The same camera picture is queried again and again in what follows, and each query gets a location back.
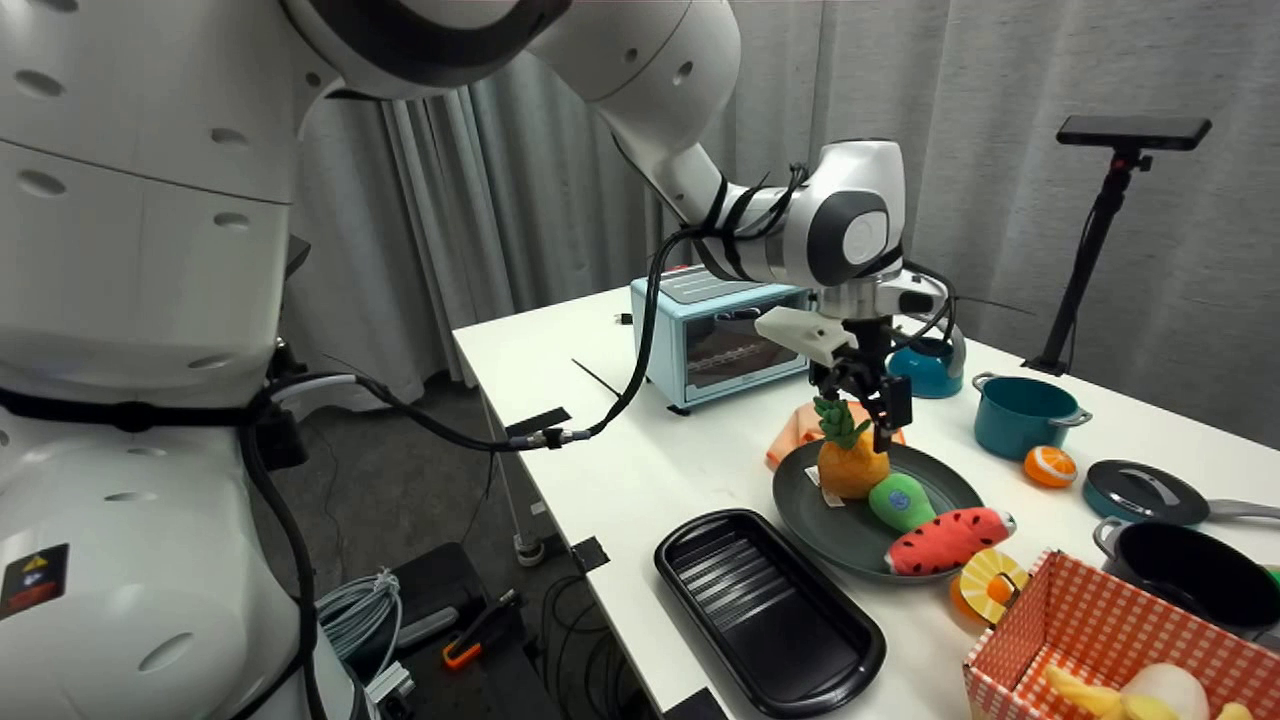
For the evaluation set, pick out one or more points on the black grill tray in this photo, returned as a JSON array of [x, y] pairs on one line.
[[765, 613]]

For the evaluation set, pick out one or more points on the watermelon slice toy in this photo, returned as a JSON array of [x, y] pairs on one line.
[[945, 541]]

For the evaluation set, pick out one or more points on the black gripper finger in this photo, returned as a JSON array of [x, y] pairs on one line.
[[890, 419], [831, 380]]

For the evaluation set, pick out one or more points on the orange half toy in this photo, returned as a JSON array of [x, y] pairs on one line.
[[1050, 465]]

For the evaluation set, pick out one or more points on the black pot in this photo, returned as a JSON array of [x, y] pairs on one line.
[[1187, 575]]

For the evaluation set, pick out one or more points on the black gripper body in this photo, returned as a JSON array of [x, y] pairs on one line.
[[873, 352]]

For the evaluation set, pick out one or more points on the black tape strip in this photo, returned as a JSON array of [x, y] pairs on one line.
[[590, 555], [529, 420]]

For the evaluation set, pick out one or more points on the yellow green toy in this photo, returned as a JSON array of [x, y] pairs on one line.
[[1274, 577]]

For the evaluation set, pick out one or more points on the teal toy pot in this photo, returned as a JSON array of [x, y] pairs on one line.
[[1023, 420]]

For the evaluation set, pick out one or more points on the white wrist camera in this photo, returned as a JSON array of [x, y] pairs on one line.
[[803, 329]]

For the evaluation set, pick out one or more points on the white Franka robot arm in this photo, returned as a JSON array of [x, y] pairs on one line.
[[132, 266]]

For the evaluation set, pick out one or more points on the teal toy kettle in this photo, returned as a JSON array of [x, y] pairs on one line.
[[927, 368]]

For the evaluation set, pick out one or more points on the red checkered cardboard box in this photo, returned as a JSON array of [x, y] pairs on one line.
[[1065, 624]]

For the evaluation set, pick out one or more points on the dark grey plate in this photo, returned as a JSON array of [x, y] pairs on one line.
[[834, 527]]

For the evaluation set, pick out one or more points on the yellow pineapple slice toy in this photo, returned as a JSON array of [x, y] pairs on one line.
[[991, 584]]

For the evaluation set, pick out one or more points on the light blue toaster oven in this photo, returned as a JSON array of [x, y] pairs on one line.
[[695, 344]]

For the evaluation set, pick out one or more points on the grey curtain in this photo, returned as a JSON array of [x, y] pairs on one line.
[[1003, 83]]

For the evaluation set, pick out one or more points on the green pear toy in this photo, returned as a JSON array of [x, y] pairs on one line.
[[902, 504]]

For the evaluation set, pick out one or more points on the pineapple plush toy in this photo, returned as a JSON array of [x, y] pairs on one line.
[[853, 465]]

